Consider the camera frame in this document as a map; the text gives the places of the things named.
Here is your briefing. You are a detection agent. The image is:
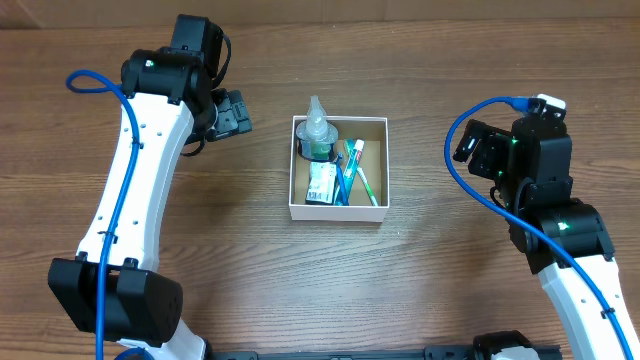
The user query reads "clear spray bottle green liquid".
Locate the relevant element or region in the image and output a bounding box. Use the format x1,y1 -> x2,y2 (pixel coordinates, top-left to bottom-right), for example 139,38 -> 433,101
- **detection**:
295,96 -> 338,162

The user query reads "blue disposable razor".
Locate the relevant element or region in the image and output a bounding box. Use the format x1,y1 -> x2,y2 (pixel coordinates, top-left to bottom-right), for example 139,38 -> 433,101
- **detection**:
334,153 -> 349,206

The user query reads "green white toothbrush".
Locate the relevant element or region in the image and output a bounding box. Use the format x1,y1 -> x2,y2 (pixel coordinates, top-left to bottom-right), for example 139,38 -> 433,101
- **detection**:
344,139 -> 378,207

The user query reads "white teal toothpaste tube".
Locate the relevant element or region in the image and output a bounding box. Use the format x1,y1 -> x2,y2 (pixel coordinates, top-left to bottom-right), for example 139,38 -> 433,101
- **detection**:
334,139 -> 365,206

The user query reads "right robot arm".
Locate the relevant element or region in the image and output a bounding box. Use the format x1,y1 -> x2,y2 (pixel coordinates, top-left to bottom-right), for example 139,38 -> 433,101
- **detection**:
444,94 -> 639,359

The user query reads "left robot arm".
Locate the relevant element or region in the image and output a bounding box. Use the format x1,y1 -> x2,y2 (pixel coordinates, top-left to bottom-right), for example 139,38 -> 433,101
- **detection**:
48,14 -> 252,359

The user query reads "white cardboard box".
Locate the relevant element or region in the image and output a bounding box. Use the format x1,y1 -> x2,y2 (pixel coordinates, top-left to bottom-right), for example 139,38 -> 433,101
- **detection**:
288,116 -> 390,223

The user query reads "right blue cable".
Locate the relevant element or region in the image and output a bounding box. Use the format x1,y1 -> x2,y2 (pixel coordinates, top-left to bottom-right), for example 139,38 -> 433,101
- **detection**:
443,95 -> 636,360

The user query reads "blue cable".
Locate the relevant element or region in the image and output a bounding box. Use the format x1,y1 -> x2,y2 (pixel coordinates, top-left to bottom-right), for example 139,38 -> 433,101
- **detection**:
65,69 -> 144,360
443,95 -> 636,360

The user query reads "left blue cable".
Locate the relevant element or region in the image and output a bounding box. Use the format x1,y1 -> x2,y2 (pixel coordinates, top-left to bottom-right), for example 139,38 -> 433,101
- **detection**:
65,69 -> 144,360

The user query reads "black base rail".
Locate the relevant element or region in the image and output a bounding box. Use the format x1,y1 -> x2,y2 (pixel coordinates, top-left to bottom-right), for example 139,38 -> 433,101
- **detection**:
206,345 -> 562,360

